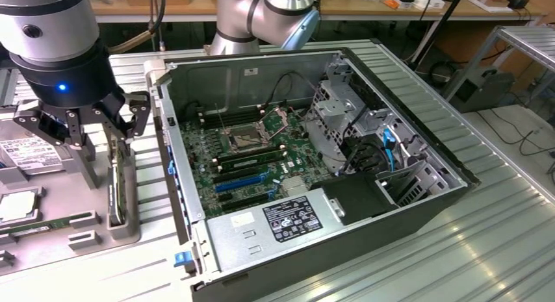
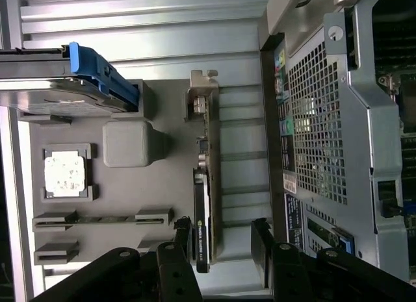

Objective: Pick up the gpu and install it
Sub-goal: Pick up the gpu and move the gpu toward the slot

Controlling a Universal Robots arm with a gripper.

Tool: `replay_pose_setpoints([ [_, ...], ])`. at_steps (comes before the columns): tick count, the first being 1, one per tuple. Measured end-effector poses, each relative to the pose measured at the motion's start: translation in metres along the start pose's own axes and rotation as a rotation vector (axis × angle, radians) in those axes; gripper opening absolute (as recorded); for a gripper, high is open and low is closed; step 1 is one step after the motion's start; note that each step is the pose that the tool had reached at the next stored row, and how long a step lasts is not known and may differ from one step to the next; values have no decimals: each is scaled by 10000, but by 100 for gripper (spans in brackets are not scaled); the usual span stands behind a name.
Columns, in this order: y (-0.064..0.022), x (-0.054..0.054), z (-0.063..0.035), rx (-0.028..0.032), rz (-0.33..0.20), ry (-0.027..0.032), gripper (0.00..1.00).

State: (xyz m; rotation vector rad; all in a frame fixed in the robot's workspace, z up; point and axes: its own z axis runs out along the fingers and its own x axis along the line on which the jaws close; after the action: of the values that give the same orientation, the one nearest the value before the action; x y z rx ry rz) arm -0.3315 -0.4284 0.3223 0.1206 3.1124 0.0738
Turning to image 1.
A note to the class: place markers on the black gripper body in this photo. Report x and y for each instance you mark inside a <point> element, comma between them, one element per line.
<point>64,78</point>

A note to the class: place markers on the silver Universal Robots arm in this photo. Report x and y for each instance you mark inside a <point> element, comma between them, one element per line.
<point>43,22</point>

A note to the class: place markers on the silver hard disk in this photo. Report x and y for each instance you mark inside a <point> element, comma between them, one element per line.
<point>29,156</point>

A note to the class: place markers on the thin metal locking lever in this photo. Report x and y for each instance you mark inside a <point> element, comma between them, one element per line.
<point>220,120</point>

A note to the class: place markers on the grey parts rack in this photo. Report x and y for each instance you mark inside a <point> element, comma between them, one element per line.
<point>64,198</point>

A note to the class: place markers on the black empty RAM slot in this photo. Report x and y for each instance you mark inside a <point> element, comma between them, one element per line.
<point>232,121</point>
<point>232,115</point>

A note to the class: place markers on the CPU socket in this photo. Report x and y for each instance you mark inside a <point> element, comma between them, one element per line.
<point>244,138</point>

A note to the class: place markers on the silver CPU chip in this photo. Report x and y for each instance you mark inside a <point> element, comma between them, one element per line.
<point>15,208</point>

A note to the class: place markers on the green RAM stick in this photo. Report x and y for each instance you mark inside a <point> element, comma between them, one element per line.
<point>52,224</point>

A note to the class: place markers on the dark installed RAM stick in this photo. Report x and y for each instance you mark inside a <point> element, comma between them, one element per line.
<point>251,160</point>

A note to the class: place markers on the blue expansion slot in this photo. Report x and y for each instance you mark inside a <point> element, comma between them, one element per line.
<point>237,184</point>

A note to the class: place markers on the metal socket cover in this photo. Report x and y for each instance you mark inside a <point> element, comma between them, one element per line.
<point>275,123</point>

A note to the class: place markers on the green motherboard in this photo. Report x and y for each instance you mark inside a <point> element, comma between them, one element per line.
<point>299,149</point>

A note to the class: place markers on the silver chipset heat sink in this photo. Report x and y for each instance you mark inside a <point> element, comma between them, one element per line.
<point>295,185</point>

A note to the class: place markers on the silver drive cage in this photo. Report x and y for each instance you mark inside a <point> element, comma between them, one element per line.
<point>333,107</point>

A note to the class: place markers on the blue case latch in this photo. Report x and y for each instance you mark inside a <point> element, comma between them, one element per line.
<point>181,259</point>

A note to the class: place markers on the silver power supply unit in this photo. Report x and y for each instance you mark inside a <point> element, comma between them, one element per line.
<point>243,250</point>

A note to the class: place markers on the wooden desk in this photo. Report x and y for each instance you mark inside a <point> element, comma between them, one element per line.
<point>355,6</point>

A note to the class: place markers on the orange small box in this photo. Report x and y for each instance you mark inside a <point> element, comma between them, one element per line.
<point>392,2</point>

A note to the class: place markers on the silver disk bay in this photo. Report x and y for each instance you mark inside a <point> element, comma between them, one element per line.
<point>416,185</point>

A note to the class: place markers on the black open PC case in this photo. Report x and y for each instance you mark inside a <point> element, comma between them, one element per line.
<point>389,237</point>

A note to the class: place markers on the black tripod pole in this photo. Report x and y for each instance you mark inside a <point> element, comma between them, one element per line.
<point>437,26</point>

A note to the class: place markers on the white and black box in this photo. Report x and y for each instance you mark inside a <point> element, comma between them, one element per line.
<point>427,3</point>

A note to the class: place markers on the dark grey floor box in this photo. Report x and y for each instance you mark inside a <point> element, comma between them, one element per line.
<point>486,87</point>

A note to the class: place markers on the white flat box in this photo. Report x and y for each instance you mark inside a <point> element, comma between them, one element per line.
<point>490,5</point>

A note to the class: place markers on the black power adapter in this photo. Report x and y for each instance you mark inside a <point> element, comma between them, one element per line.
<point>515,0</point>

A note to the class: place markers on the metal slat frame table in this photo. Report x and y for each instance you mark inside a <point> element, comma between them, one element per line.
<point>528,39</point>

